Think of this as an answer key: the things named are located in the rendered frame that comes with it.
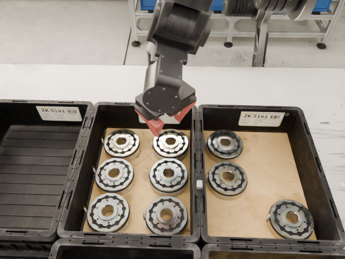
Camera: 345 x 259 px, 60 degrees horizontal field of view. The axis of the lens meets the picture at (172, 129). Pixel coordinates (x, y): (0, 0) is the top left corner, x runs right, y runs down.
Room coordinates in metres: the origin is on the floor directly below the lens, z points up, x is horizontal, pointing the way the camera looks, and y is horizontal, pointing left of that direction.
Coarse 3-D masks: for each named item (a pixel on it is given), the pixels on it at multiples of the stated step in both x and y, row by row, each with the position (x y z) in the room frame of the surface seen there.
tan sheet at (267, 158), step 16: (256, 144) 0.54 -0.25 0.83; (272, 144) 0.54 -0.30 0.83; (288, 144) 0.54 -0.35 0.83; (208, 160) 0.48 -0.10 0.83; (240, 160) 0.48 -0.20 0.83; (256, 160) 0.48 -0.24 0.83; (272, 160) 0.48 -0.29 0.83; (288, 160) 0.48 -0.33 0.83; (256, 176) 0.43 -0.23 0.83; (272, 176) 0.43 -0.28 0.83; (288, 176) 0.43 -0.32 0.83; (208, 192) 0.38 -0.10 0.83; (256, 192) 0.38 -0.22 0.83; (272, 192) 0.38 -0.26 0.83; (288, 192) 0.38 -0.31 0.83; (208, 208) 0.34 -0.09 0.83; (224, 208) 0.34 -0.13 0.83; (240, 208) 0.34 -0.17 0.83; (256, 208) 0.34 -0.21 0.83; (208, 224) 0.30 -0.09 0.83; (224, 224) 0.30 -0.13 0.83; (240, 224) 0.30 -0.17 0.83; (256, 224) 0.30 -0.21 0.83
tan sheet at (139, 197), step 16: (112, 128) 0.61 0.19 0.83; (128, 128) 0.61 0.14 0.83; (144, 144) 0.54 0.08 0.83; (144, 160) 0.48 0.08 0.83; (112, 176) 0.43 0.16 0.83; (144, 176) 0.43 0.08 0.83; (96, 192) 0.38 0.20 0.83; (128, 192) 0.38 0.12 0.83; (144, 192) 0.38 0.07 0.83; (144, 208) 0.34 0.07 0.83; (144, 224) 0.30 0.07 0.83
